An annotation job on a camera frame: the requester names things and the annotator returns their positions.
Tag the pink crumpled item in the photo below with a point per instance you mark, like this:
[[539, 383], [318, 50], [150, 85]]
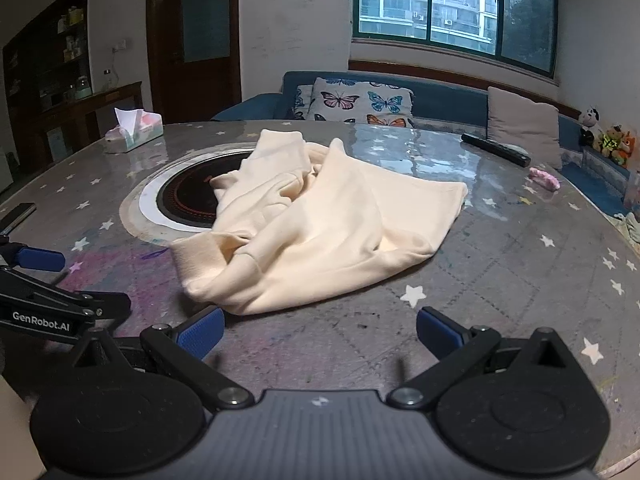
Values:
[[546, 178]]

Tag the dark flat phone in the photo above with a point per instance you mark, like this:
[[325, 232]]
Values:
[[17, 214]]

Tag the pastel tissue box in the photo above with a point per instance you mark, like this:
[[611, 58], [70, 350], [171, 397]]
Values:
[[134, 130]]

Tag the dark wooden sideboard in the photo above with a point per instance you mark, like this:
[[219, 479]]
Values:
[[75, 117]]

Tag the white wall socket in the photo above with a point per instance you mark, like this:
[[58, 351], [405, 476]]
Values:
[[118, 46]]

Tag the orange plush toy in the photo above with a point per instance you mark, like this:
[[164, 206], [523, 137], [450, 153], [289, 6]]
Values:
[[619, 142]]

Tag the star-patterned table cover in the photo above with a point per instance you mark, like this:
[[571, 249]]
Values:
[[500, 270]]

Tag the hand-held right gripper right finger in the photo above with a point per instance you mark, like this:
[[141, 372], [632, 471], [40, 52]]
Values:
[[440, 332]]

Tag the cream sweatshirt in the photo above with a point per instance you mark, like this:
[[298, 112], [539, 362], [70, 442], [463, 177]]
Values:
[[325, 210]]

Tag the pale green cloth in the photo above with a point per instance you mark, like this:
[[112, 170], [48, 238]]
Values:
[[631, 225]]

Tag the blue sofa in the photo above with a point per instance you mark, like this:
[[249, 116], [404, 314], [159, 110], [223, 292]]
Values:
[[450, 97]]

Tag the round black induction hob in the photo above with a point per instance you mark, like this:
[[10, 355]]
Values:
[[185, 195]]

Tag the beige cushion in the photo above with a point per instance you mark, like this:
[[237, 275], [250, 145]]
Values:
[[525, 122]]

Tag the butterfly print cushion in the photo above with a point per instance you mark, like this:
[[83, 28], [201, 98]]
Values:
[[357, 102]]

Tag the dark wooden shelf cabinet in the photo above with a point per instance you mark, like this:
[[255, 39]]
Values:
[[47, 50]]

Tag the black and white plush toy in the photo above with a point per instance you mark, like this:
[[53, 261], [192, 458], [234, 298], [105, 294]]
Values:
[[590, 122]]

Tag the dark wooden door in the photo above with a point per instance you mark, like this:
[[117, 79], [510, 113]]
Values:
[[195, 35]]

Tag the black remote control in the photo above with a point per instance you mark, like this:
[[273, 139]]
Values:
[[495, 149]]

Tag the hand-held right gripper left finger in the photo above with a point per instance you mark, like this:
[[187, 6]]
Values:
[[202, 332]]

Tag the green-framed window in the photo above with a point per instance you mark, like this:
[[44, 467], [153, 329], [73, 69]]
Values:
[[450, 5]]

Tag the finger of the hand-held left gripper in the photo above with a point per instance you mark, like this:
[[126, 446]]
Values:
[[100, 304], [40, 259]]

